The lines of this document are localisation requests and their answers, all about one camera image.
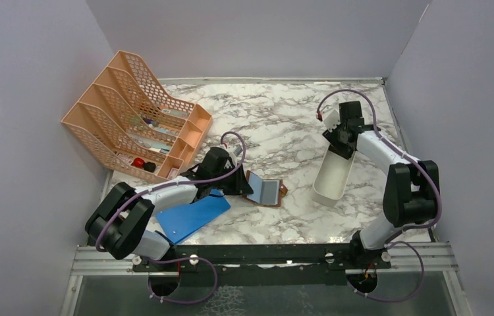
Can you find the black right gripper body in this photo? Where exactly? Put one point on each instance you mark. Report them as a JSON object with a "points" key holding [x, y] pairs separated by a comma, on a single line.
{"points": [[336, 133]]}

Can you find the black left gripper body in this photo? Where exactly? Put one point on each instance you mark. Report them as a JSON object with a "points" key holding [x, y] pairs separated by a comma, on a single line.
{"points": [[228, 185]]}

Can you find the brown leather card holder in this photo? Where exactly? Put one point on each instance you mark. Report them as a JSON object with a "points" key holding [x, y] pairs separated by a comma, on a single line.
{"points": [[256, 182]]}

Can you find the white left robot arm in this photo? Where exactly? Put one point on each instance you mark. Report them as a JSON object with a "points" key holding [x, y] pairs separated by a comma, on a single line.
{"points": [[119, 224]]}

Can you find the cream oval plastic tray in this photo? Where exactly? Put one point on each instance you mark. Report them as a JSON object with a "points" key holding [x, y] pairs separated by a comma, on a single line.
{"points": [[330, 183]]}

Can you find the blue plastic board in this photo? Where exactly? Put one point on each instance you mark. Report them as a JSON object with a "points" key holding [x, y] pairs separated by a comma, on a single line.
{"points": [[180, 222]]}

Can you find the black round item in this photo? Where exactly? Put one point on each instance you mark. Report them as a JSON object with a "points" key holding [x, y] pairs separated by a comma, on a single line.
{"points": [[149, 166]]}

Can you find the red round item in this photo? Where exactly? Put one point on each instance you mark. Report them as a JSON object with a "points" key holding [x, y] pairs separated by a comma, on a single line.
{"points": [[138, 163]]}

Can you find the peach plastic file organizer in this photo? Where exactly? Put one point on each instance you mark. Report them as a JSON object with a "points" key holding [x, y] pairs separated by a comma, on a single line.
{"points": [[126, 113]]}

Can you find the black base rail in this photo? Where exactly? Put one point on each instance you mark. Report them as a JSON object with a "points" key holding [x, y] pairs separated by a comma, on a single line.
{"points": [[261, 265]]}

